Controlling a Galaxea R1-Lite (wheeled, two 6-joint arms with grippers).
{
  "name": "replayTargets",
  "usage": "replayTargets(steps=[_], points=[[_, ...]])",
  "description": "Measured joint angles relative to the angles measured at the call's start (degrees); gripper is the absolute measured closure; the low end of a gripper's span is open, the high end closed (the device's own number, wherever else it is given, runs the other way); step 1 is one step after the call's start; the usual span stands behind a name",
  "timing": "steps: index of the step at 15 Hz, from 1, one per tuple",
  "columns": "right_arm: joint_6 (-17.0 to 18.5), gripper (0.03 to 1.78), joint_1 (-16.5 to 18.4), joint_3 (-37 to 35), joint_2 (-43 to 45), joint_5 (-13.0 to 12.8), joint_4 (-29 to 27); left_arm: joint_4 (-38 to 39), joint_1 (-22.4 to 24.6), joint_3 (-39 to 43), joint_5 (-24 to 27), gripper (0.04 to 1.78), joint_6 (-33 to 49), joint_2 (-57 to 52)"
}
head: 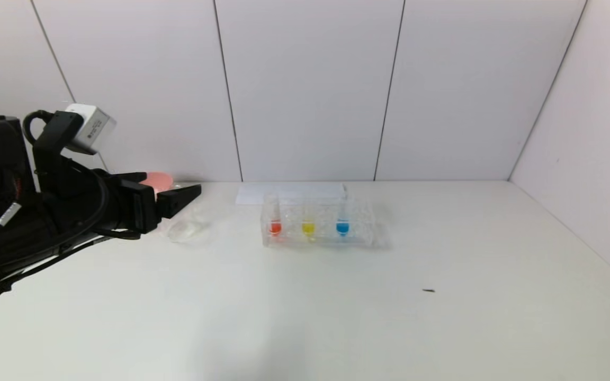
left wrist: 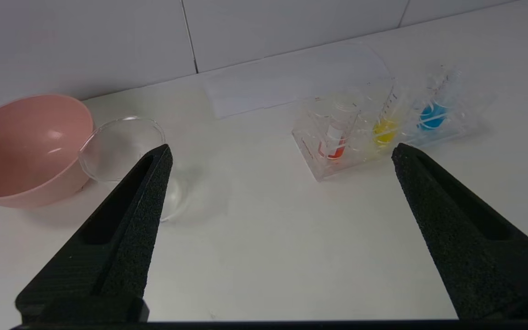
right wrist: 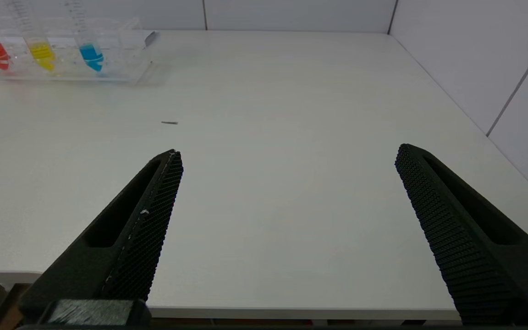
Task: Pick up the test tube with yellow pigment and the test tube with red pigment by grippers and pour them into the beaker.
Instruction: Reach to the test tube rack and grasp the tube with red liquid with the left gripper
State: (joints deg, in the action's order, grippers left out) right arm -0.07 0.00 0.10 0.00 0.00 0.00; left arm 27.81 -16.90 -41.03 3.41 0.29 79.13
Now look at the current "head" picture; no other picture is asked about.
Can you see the clear acrylic test tube rack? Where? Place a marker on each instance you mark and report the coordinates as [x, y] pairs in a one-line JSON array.
[[360, 227]]

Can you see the clear glass beaker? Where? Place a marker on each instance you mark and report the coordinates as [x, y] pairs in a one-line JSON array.
[[186, 230]]

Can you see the test tube with blue pigment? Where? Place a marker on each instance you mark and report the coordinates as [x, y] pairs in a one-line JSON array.
[[342, 227]]

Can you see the test tube with red pigment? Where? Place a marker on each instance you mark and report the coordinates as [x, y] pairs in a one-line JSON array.
[[274, 227]]

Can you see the test tube with yellow pigment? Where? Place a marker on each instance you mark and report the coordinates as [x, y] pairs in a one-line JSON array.
[[308, 228]]

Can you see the white paper sheet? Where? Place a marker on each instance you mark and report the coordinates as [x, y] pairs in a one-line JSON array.
[[284, 190]]

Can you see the pink plastic bowl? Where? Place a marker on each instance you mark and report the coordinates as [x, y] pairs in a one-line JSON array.
[[158, 181]]

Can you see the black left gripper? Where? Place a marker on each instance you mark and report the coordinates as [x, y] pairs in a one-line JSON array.
[[143, 206]]

